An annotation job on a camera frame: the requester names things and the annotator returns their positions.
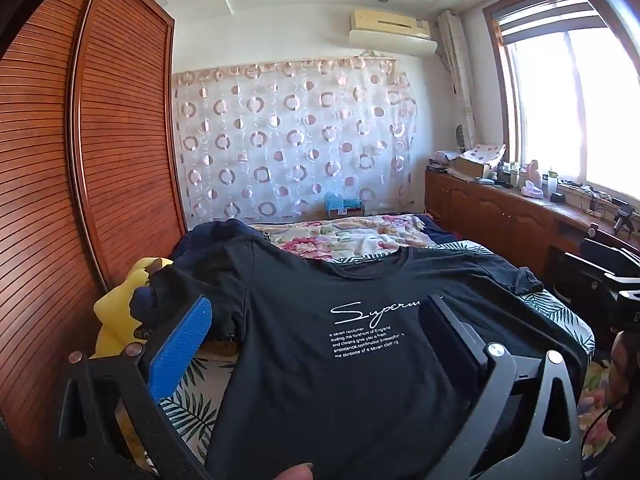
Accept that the window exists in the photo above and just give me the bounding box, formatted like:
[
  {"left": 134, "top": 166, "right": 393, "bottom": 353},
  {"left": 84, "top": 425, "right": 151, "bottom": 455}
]
[{"left": 482, "top": 0, "right": 640, "bottom": 216}]

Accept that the stack of folded clothes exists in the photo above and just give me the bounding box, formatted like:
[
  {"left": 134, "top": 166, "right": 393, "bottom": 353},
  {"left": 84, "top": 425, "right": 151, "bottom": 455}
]
[{"left": 132, "top": 219, "right": 261, "bottom": 341}]

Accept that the yellow plush toy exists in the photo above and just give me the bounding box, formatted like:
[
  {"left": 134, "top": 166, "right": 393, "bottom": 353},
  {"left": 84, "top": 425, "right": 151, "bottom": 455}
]
[{"left": 92, "top": 256, "right": 173, "bottom": 358}]

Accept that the leaf-print bed sheet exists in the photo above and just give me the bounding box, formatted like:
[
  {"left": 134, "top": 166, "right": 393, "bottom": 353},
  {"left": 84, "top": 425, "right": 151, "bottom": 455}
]
[{"left": 115, "top": 240, "right": 596, "bottom": 480}]

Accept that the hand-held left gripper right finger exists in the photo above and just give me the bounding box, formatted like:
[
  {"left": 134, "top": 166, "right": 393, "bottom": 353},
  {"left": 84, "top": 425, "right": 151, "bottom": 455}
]
[{"left": 417, "top": 294, "right": 583, "bottom": 480}]

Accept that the blue toy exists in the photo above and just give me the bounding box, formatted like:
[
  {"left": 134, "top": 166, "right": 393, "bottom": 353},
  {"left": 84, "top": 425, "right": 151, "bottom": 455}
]
[{"left": 324, "top": 191, "right": 366, "bottom": 218}]

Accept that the wooden cabinet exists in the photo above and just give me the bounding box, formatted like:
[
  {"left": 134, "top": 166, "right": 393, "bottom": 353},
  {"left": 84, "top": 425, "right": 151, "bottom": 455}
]
[{"left": 425, "top": 167, "right": 640, "bottom": 281}]

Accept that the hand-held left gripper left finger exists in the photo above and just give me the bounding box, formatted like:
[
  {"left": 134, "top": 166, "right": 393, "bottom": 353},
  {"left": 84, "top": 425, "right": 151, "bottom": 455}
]
[{"left": 60, "top": 296, "right": 216, "bottom": 480}]

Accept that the white air conditioner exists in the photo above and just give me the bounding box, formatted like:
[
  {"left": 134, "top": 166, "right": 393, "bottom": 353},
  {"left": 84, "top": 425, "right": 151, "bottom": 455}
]
[{"left": 348, "top": 8, "right": 438, "bottom": 57}]

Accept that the circle-patterned sheer curtain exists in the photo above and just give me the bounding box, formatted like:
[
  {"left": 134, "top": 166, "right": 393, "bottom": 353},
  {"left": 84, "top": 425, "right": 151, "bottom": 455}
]
[{"left": 172, "top": 57, "right": 418, "bottom": 223}]

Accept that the white window curtain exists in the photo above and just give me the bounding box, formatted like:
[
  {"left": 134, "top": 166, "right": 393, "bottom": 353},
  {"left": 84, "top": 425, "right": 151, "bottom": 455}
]
[{"left": 437, "top": 10, "right": 478, "bottom": 151}]

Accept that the floral blanket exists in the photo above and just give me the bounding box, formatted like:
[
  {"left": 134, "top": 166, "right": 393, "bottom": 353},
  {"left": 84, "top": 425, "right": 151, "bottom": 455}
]
[{"left": 250, "top": 214, "right": 431, "bottom": 263}]

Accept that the cardboard box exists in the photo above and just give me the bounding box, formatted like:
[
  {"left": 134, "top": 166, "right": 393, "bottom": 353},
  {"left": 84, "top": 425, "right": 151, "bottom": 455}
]
[{"left": 452, "top": 143, "right": 506, "bottom": 181}]

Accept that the black printed t-shirt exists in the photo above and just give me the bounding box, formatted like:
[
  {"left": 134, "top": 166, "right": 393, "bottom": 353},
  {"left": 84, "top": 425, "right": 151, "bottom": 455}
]
[{"left": 147, "top": 232, "right": 591, "bottom": 480}]

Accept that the navy blanket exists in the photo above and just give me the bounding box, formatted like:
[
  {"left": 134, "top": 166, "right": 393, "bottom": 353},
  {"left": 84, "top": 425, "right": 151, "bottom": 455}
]
[{"left": 417, "top": 214, "right": 466, "bottom": 246}]

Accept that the person's left hand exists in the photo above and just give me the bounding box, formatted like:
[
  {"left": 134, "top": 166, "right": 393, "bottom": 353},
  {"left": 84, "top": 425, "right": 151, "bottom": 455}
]
[{"left": 270, "top": 464, "right": 316, "bottom": 480}]

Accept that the black chair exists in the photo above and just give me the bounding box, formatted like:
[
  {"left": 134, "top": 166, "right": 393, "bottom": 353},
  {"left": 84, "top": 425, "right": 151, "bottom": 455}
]
[{"left": 555, "top": 237, "right": 640, "bottom": 311}]

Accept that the floral under sheet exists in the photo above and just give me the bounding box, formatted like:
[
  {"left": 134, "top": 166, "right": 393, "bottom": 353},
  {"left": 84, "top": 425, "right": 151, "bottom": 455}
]
[{"left": 575, "top": 357, "right": 618, "bottom": 463}]

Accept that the small white fan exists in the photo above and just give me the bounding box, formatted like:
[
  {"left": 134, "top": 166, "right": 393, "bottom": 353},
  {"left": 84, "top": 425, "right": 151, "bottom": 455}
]
[{"left": 454, "top": 125, "right": 476, "bottom": 153}]

